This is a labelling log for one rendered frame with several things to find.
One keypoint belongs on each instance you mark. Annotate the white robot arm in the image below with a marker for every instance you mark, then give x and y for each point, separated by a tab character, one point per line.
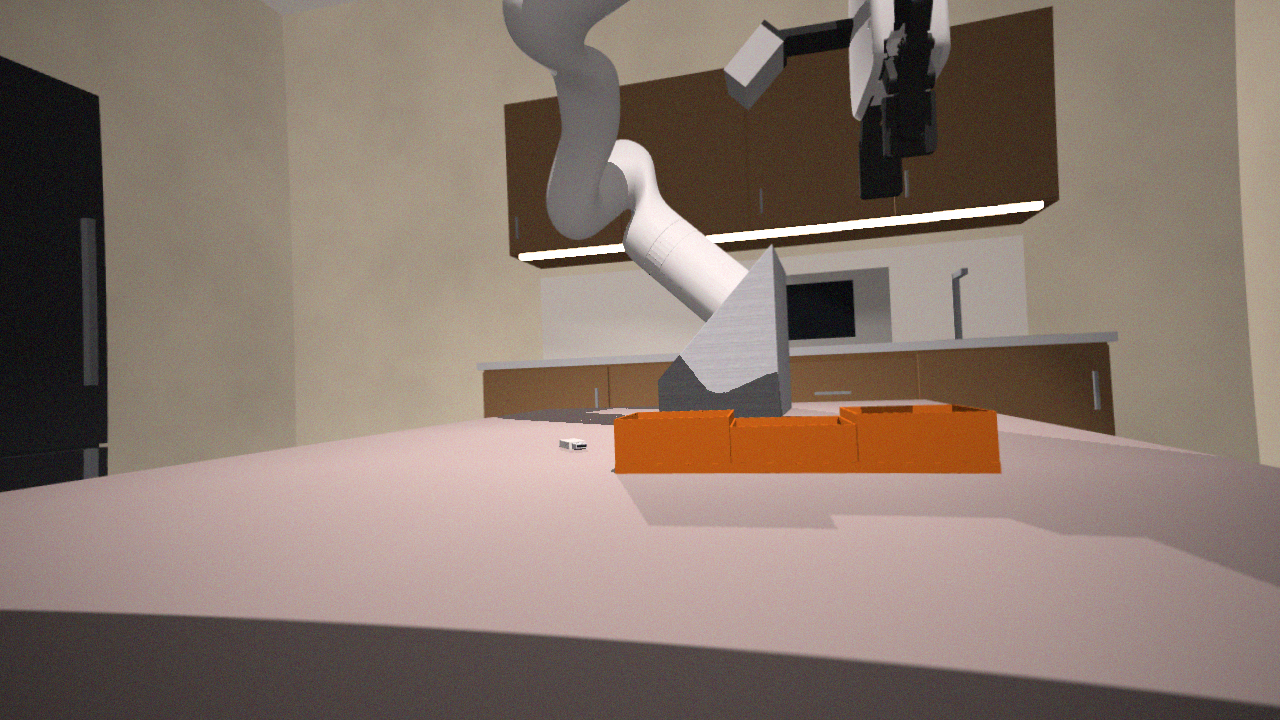
679	257

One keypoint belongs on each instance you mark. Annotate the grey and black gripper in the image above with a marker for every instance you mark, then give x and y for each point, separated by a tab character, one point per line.
909	120

